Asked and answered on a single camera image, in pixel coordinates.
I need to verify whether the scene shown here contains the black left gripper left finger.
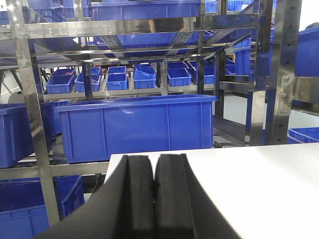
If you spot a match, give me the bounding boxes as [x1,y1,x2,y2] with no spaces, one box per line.
[37,155,155,239]

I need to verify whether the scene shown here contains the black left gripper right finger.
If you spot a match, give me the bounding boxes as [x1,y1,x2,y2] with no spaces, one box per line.
[155,154,239,239]

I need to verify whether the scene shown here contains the large blue plastic bin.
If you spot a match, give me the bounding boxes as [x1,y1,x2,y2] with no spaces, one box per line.
[55,94,216,164]

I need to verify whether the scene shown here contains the blue bin lower left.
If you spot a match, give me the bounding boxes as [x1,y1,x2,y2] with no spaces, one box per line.
[0,175,85,239]

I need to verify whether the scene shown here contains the blue bin left middle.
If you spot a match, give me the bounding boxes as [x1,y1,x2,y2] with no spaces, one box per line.
[0,100,69,169]

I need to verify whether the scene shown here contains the small blue bin on shelf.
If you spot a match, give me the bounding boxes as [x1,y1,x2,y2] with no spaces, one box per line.
[167,68,191,87]
[46,75,75,94]
[133,64,157,89]
[74,72,102,93]
[107,73,129,91]

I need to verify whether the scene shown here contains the blue bin lower right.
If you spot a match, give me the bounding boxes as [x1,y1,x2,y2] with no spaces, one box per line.
[288,127,319,143]

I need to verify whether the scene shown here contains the blue bin top shelf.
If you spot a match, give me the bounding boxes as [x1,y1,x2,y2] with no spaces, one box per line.
[91,0,201,21]

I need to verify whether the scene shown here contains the stainless steel shelving rack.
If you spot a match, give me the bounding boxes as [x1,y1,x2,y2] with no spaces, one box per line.
[0,0,319,228]

